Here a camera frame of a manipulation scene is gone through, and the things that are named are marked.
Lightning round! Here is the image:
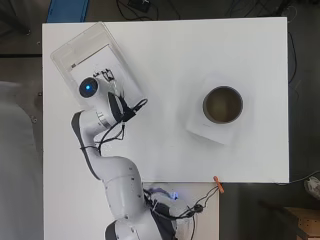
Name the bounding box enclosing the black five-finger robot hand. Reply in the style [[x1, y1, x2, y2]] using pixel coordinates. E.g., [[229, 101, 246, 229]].
[[93, 67, 138, 123]]

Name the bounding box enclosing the clear plastic box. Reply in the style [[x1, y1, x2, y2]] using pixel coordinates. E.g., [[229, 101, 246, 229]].
[[49, 21, 147, 112]]

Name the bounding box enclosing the white flat box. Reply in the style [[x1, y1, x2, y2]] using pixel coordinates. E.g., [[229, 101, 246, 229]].
[[185, 77, 248, 147]]

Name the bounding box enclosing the brown round tub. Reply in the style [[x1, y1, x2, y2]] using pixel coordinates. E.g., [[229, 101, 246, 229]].
[[202, 85, 245, 125]]

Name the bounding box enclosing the blue flat panel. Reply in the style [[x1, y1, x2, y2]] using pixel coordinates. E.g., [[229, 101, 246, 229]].
[[46, 0, 91, 24]]

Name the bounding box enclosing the white hanging sheet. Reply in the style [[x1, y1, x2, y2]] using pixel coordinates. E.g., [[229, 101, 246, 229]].
[[0, 80, 45, 240]]

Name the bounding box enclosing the orange clamp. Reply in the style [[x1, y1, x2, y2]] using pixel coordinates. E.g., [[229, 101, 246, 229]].
[[212, 175, 226, 194]]

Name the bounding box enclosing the white shoe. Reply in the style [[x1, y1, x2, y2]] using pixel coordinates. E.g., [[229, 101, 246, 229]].
[[303, 176, 320, 200]]

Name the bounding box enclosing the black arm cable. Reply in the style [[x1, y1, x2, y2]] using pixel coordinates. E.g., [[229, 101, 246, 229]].
[[79, 97, 150, 158]]

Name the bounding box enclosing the black power cable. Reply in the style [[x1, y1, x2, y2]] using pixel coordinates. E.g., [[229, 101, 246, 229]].
[[173, 185, 222, 221]]

